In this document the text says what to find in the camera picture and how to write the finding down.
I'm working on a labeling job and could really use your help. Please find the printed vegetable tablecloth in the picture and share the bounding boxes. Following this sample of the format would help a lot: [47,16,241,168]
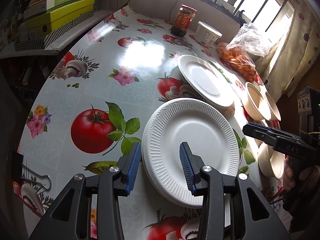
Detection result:
[12,4,288,240]

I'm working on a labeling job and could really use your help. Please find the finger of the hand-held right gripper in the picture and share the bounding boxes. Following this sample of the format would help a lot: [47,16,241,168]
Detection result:
[246,122,300,140]
[242,125,278,151]

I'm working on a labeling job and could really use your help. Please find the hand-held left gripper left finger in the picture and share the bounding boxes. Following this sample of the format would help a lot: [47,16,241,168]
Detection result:
[29,142,142,240]

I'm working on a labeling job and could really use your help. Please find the chili sauce jar red label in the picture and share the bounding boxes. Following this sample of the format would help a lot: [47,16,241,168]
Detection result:
[171,4,198,36]

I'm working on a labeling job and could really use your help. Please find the white plastic tub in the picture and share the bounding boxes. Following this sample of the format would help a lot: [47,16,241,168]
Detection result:
[195,21,223,48]

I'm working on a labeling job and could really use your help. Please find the striped grey box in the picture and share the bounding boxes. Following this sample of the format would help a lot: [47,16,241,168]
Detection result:
[13,12,95,51]

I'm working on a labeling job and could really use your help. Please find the black binder clip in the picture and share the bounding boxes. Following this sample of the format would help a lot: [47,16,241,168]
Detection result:
[11,151,52,191]

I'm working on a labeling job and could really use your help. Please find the yellow-green flat box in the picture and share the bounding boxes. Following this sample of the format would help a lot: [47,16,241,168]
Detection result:
[25,0,96,34]

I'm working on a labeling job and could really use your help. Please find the plastic bag of oranges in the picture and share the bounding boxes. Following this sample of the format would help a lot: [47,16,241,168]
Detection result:
[216,22,270,81]

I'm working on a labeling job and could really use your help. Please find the person's right hand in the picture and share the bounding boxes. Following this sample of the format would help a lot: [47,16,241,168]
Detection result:
[282,155,320,213]

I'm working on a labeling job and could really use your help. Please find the grey shelf board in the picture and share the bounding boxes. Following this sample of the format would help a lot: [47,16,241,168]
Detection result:
[0,9,113,59]

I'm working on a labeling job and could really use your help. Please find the spotted cream curtain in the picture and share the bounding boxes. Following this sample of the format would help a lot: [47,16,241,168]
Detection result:
[256,0,320,101]

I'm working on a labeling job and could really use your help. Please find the white and green flat box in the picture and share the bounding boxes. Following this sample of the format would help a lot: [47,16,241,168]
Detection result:
[24,0,87,19]

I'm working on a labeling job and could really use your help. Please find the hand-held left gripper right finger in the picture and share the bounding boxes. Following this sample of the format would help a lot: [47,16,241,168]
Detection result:
[179,142,292,240]

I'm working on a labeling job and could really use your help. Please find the white foam plate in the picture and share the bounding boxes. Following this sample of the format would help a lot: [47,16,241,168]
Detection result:
[177,54,235,109]
[141,98,241,208]

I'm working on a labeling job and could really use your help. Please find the beige paper bowl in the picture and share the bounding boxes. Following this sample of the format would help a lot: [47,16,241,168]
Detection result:
[257,142,275,178]
[243,82,273,121]
[269,152,286,180]
[264,92,282,122]

